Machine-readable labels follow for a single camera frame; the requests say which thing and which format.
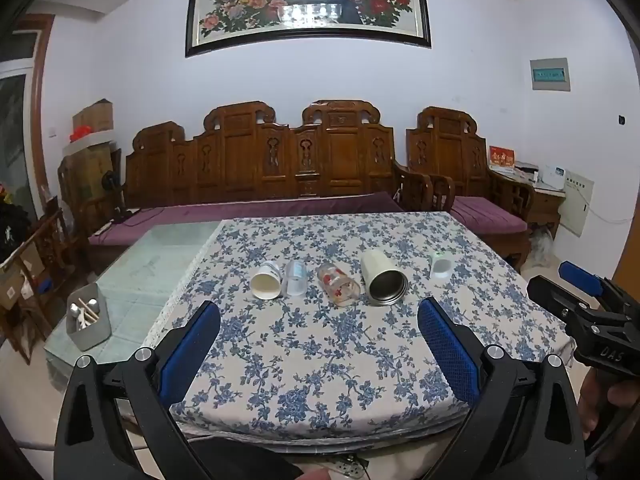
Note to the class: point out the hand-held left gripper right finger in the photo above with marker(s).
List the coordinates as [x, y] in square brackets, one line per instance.
[447, 355]

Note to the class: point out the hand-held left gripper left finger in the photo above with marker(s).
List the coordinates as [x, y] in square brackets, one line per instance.
[192, 345]

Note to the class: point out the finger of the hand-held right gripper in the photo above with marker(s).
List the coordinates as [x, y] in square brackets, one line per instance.
[580, 272]
[547, 292]

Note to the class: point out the white paper cup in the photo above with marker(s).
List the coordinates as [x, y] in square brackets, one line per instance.
[265, 285]

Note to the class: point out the cream steel tumbler cup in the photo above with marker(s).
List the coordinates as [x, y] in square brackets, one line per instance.
[375, 270]

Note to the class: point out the clear plastic cup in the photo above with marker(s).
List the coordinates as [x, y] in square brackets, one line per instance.
[294, 280]

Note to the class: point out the red print glass cup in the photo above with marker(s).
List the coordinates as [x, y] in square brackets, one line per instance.
[337, 284]

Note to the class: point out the small white cup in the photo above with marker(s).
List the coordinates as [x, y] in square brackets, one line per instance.
[441, 267]

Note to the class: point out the person's right hand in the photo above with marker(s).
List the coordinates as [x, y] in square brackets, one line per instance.
[592, 405]

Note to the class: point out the clear plastic bag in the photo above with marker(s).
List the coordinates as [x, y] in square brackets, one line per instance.
[542, 247]

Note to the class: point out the wooden side table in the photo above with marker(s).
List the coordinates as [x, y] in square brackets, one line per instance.
[547, 207]

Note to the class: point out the white box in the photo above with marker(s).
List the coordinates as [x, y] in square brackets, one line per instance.
[555, 177]

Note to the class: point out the purple armchair cushion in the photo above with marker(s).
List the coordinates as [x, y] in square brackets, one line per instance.
[487, 212]

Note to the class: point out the grey plastic utensil holder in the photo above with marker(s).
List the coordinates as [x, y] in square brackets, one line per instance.
[92, 335]

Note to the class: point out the white printer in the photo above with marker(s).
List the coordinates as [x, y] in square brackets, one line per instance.
[526, 172]

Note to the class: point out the blue floral tablecloth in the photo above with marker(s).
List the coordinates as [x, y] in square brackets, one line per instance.
[310, 360]

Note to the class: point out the purple sofa cushion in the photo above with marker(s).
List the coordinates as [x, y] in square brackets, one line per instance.
[175, 216]

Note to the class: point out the red desk calendar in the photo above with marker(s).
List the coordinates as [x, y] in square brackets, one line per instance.
[501, 158]

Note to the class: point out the grey power strip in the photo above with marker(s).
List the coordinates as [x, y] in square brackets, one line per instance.
[350, 469]

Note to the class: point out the carved wooden armchair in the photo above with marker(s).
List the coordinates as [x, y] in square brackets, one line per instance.
[445, 155]

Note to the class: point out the dark wooden chair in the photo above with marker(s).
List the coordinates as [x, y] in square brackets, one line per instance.
[42, 260]

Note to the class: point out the black fan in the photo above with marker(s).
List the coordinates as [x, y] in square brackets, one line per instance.
[109, 181]

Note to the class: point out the flat cardboard box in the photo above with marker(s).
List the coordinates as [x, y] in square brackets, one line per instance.
[17, 285]

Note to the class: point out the carved wooden sofa bench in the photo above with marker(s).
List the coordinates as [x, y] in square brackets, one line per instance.
[240, 160]

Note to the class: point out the wooden glass cabinet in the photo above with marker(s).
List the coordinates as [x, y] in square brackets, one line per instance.
[85, 175]

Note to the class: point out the red ornament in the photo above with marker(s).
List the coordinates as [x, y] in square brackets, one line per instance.
[80, 133]

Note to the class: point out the brown cardboard box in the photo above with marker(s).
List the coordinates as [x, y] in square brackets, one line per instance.
[94, 116]

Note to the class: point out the framed peacock flower painting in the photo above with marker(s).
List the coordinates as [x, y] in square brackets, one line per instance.
[310, 5]

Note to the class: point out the white wall cabinet door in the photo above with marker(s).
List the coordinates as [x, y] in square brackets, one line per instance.
[579, 202]

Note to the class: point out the wall electrical panel box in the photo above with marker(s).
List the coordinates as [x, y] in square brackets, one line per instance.
[550, 74]

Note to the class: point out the wooden door frame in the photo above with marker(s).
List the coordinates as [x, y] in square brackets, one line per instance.
[39, 110]

